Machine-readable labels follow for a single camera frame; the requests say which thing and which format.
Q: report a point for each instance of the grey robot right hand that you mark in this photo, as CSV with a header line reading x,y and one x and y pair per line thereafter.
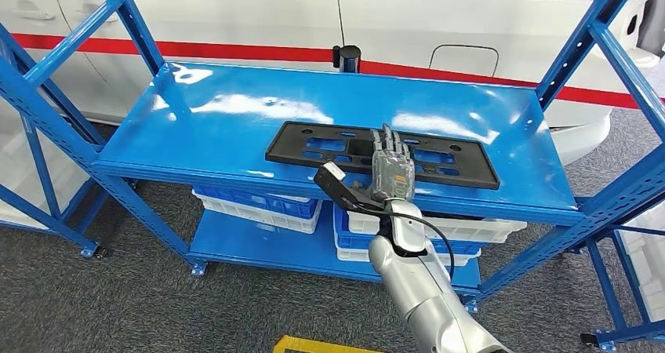
x,y
392,176

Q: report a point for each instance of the black plastic plate bracket part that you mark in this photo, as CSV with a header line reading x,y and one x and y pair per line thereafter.
x,y
291,150

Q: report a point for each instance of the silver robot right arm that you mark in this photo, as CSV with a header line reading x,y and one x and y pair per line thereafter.
x,y
431,298

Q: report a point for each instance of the blue steel shelf rack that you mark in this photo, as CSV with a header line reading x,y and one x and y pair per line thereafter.
x,y
47,220
631,332
311,106

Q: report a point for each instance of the yellow floor tape square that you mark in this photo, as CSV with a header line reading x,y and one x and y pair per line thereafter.
x,y
311,344

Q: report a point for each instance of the white car with red stripe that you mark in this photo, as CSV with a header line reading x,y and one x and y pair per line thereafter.
x,y
260,18

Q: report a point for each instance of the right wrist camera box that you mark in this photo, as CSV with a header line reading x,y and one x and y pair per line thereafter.
x,y
332,173

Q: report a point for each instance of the black stanchion post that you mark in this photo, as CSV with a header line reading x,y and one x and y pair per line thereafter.
x,y
349,59

